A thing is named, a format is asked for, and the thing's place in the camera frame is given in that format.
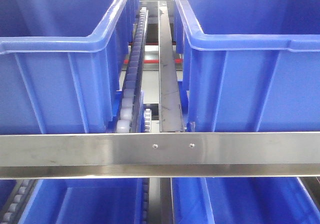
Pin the upper left blue bin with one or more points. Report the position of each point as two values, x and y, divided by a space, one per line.
60 62

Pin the left roller track lower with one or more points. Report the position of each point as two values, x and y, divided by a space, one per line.
17 200

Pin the blue bin lower left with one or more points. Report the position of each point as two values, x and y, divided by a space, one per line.
87 201

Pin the blue bin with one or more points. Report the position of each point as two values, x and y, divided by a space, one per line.
87 201
242 200
60 62
250 65

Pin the white roller track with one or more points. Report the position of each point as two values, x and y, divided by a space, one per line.
131 110

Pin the stainless steel shelf rack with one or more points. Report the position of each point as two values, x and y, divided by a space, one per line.
176 154

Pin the steel divider rail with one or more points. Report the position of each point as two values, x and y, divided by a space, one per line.
170 109

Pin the upper right blue bin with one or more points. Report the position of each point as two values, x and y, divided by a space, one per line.
250 65

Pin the blue bin lower right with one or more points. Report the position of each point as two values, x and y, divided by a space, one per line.
242 200

